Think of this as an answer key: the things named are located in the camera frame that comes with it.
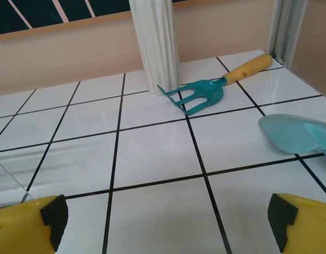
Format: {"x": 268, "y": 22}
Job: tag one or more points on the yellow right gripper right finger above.
{"x": 311, "y": 227}

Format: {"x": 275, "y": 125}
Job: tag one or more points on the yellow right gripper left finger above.
{"x": 17, "y": 227}

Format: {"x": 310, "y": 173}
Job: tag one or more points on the aluminium frame post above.
{"x": 284, "y": 26}

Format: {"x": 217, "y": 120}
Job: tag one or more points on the white ribbed vase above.
{"x": 155, "y": 39}

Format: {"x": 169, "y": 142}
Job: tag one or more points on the teal garden trowel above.
{"x": 284, "y": 132}

